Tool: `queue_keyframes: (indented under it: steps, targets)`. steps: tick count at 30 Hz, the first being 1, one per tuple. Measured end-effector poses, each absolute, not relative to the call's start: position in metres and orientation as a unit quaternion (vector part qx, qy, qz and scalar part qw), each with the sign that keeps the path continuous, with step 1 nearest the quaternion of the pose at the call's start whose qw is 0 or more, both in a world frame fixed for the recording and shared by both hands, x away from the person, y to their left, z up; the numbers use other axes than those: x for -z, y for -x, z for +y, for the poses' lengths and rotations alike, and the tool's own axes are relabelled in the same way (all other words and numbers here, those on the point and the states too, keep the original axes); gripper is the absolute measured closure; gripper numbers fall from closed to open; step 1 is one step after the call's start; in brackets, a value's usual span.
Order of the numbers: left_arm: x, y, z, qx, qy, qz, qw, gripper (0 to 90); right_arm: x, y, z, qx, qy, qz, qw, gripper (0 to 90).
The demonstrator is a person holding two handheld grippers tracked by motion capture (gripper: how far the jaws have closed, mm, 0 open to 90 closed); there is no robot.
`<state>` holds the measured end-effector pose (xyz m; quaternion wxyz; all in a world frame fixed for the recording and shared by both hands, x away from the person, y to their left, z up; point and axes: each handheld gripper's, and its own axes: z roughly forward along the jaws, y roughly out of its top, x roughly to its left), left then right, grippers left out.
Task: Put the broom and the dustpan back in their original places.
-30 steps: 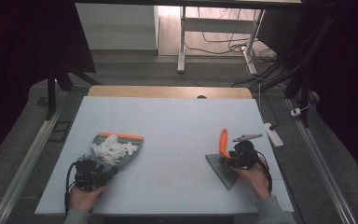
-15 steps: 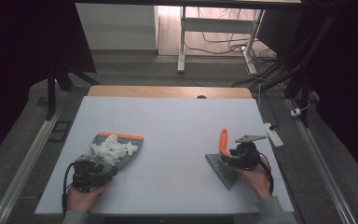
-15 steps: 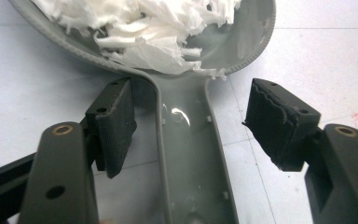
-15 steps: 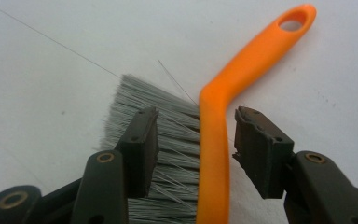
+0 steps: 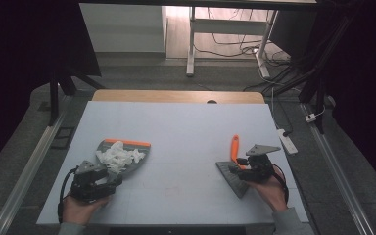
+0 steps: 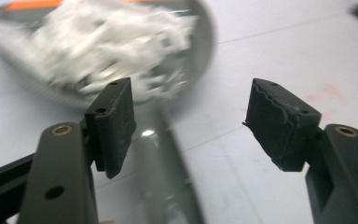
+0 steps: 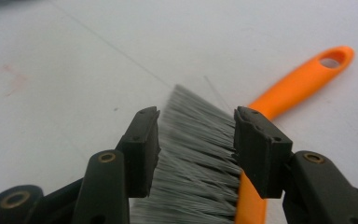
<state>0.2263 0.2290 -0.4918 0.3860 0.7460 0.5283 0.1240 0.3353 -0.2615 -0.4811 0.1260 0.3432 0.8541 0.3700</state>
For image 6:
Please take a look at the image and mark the white paper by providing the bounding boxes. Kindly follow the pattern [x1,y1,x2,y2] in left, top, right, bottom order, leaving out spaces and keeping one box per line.
[0,0,199,105]

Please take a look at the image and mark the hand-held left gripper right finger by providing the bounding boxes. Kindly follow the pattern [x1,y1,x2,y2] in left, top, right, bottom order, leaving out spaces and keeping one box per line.
[242,77,358,224]

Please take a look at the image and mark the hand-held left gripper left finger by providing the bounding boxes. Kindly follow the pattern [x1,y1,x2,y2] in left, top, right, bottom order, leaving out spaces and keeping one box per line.
[18,77,137,224]

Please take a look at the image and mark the grey dustpan with orange edge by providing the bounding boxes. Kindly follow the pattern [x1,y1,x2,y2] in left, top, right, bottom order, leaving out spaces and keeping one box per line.
[0,0,217,224]

